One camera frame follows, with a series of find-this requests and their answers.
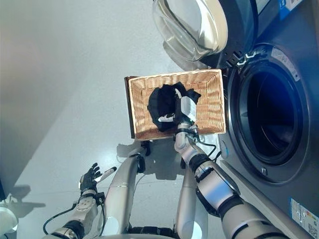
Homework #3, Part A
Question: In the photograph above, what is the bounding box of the left silver robot leg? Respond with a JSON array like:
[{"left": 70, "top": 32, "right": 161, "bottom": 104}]
[{"left": 102, "top": 146, "right": 147, "bottom": 236}]

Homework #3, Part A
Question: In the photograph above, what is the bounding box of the silver robot leg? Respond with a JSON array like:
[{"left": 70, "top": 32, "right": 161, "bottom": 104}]
[
  {"left": 174, "top": 163, "right": 209, "bottom": 239},
  {"left": 102, "top": 146, "right": 147, "bottom": 236}
]

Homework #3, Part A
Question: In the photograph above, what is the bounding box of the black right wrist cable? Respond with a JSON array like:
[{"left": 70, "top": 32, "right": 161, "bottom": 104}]
[{"left": 191, "top": 138, "right": 222, "bottom": 160}]

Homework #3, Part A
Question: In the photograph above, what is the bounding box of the right silver robot leg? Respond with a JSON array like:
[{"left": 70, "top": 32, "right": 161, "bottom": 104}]
[{"left": 174, "top": 163, "right": 209, "bottom": 239}]

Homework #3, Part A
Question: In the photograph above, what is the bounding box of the round glass washer door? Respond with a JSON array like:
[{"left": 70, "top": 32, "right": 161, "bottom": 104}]
[{"left": 152, "top": 0, "right": 259, "bottom": 69}]

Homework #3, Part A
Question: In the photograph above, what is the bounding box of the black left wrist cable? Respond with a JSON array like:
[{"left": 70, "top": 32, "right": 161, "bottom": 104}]
[{"left": 42, "top": 199, "right": 107, "bottom": 237}]

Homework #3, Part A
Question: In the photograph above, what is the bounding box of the dark grey washing machine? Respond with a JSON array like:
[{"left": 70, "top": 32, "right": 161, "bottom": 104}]
[{"left": 199, "top": 0, "right": 319, "bottom": 239}]

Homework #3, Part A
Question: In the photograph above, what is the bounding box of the blue white info sticker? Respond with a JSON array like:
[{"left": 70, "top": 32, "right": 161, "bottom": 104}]
[{"left": 289, "top": 198, "right": 319, "bottom": 237}]

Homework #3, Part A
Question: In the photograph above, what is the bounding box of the rectangular wicker laundry basket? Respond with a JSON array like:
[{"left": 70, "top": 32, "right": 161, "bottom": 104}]
[{"left": 127, "top": 69, "right": 227, "bottom": 140}]

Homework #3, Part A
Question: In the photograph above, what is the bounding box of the white floor cable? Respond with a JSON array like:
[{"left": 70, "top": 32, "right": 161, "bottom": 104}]
[{"left": 133, "top": 173, "right": 150, "bottom": 186}]

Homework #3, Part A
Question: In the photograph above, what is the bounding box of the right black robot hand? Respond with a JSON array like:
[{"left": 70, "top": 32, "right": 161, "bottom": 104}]
[{"left": 157, "top": 88, "right": 200, "bottom": 130}]

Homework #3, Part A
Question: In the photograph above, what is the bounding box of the blue energy label sticker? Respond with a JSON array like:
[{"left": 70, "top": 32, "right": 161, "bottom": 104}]
[{"left": 279, "top": 0, "right": 306, "bottom": 12}]

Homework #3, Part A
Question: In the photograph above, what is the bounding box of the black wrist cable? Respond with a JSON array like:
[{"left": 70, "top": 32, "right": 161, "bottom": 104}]
[
  {"left": 42, "top": 199, "right": 107, "bottom": 237},
  {"left": 191, "top": 138, "right": 222, "bottom": 160}
]

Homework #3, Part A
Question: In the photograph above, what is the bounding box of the glossy brown stool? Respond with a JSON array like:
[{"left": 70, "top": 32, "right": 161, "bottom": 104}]
[{"left": 124, "top": 76, "right": 153, "bottom": 156}]

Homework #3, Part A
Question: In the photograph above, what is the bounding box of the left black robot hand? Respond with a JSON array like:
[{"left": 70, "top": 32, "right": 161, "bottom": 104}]
[{"left": 79, "top": 163, "right": 117, "bottom": 197}]

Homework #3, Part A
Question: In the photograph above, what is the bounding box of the black garment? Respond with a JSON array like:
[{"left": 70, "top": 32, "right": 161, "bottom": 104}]
[{"left": 147, "top": 82, "right": 202, "bottom": 132}]

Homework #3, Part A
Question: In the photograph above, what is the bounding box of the white rounded object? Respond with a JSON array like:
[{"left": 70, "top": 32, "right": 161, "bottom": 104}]
[{"left": 0, "top": 199, "right": 18, "bottom": 234}]

